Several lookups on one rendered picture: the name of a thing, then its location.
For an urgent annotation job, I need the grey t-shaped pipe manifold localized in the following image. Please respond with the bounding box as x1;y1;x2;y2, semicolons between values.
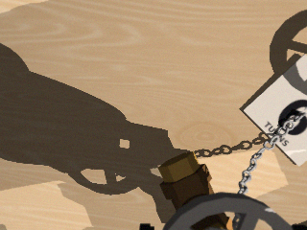
158;151;294;230

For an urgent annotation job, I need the white square tag on silver chain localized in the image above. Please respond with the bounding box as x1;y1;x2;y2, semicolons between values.
237;55;307;194

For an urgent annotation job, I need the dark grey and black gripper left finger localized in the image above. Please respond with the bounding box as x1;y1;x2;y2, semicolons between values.
139;223;154;230

